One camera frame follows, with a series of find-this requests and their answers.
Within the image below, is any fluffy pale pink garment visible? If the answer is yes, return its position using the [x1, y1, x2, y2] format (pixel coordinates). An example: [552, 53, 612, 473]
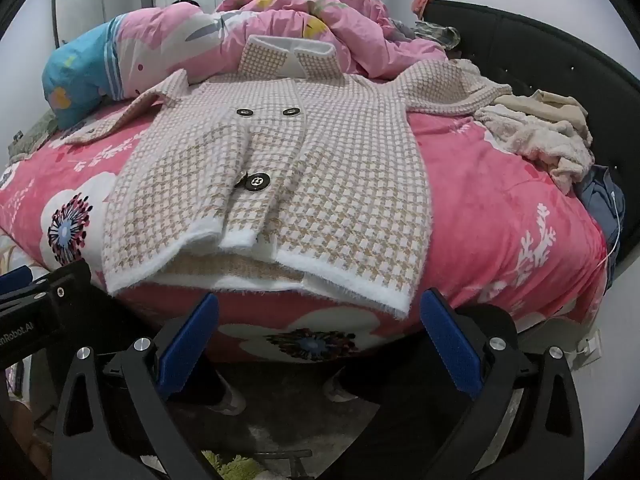
[475, 105, 593, 196]

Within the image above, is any beige white checkered coat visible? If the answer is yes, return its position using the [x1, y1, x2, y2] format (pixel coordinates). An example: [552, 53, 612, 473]
[62, 35, 513, 318]

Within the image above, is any grey floral mattress cover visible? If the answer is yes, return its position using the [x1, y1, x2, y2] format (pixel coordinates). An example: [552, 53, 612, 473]
[0, 232, 51, 281]

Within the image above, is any blue denim garment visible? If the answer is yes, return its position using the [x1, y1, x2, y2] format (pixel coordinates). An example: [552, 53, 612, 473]
[575, 165, 626, 256]

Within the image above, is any green patterned cloth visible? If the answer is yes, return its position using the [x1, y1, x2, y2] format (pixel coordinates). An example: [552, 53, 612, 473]
[7, 110, 66, 161]

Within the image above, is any pink cartoon print quilt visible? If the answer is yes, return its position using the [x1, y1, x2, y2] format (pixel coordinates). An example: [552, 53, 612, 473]
[41, 0, 451, 128]

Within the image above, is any white wall socket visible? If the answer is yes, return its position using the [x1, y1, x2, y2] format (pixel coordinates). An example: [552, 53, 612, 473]
[575, 330, 603, 366]

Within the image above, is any white leaning board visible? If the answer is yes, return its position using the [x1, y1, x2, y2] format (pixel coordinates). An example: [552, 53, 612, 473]
[52, 0, 106, 48]

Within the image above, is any pink floral bed sheet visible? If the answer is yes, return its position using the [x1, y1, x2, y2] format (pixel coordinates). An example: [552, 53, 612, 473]
[0, 100, 608, 363]

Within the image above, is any camouflage garment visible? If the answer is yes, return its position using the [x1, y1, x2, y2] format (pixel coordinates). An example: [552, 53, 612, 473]
[390, 17, 461, 51]

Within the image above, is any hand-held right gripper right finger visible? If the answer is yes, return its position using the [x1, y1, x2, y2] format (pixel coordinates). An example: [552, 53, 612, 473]
[420, 288, 586, 480]

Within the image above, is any white cable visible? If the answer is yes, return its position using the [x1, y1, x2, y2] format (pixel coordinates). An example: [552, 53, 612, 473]
[602, 190, 624, 291]

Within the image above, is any black padded headboard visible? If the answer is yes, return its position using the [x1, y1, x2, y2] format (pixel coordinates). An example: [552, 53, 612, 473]
[422, 0, 640, 281]

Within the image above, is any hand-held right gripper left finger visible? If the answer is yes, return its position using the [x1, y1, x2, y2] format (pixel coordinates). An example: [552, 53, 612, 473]
[52, 292, 221, 480]

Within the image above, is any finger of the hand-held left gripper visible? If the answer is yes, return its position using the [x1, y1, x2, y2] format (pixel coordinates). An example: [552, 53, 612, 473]
[30, 259, 93, 313]
[0, 266, 32, 291]

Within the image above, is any green shaggy rug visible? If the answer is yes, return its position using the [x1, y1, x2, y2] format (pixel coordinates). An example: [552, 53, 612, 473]
[200, 450, 268, 480]

